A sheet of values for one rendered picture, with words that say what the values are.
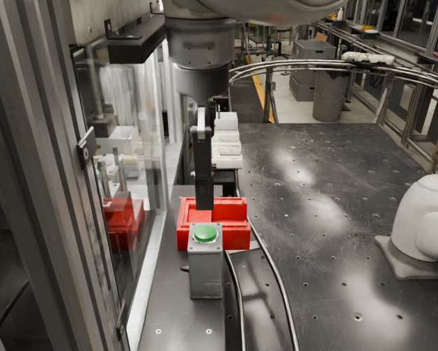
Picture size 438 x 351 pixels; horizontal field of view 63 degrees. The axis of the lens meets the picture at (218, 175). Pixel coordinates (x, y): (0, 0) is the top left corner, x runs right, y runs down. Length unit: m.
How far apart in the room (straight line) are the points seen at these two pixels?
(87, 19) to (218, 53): 0.17
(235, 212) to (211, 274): 0.24
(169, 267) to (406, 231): 0.67
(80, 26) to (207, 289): 0.48
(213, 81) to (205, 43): 0.05
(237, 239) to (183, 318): 0.20
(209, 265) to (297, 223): 0.68
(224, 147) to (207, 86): 0.84
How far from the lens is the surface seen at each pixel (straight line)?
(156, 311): 0.68
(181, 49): 0.46
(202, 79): 0.47
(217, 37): 0.46
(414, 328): 1.05
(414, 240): 1.12
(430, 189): 1.07
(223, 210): 0.84
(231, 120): 1.42
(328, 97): 4.07
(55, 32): 0.33
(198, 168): 0.51
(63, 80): 0.34
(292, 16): 0.30
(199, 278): 0.65
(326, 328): 0.97
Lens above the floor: 1.43
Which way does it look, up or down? 29 degrees down
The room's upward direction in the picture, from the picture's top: straight up
